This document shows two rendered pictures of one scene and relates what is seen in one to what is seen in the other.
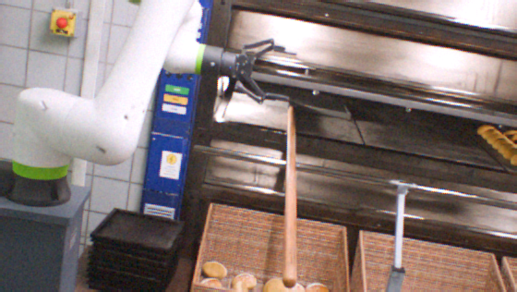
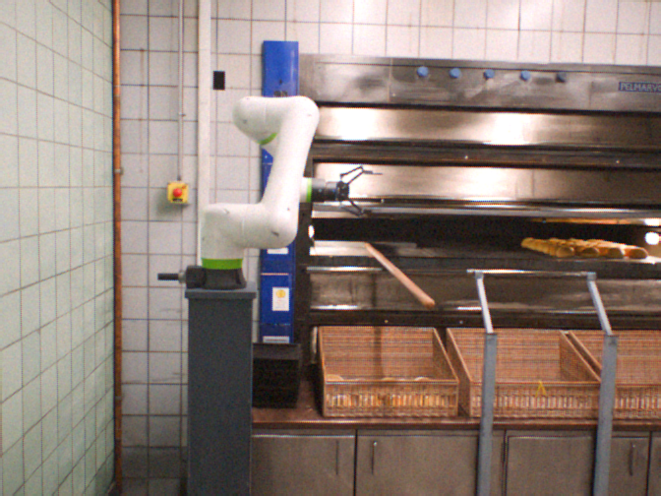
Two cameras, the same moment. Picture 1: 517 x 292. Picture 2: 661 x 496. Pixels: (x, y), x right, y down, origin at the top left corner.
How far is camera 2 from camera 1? 0.70 m
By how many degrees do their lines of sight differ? 10
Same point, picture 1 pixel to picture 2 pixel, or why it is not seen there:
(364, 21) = (419, 155)
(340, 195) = not seen: hidden behind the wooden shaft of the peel
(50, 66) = (168, 232)
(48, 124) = (231, 223)
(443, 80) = (491, 192)
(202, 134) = (303, 269)
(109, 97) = (273, 197)
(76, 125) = (253, 219)
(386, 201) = (463, 300)
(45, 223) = (236, 299)
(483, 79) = (521, 187)
